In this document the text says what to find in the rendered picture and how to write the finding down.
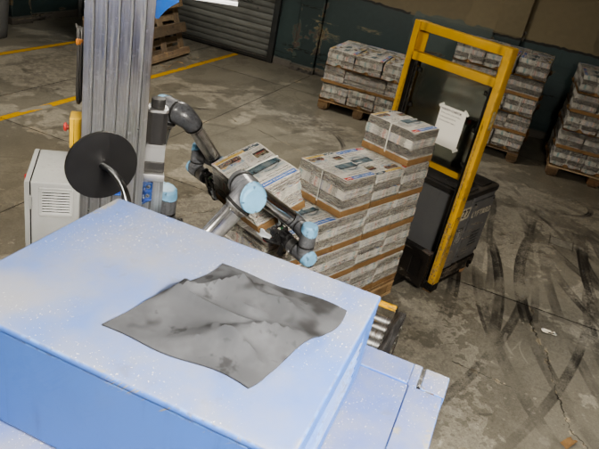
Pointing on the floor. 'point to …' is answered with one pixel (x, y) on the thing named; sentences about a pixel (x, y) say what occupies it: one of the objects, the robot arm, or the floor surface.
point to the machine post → (429, 381)
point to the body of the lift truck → (482, 188)
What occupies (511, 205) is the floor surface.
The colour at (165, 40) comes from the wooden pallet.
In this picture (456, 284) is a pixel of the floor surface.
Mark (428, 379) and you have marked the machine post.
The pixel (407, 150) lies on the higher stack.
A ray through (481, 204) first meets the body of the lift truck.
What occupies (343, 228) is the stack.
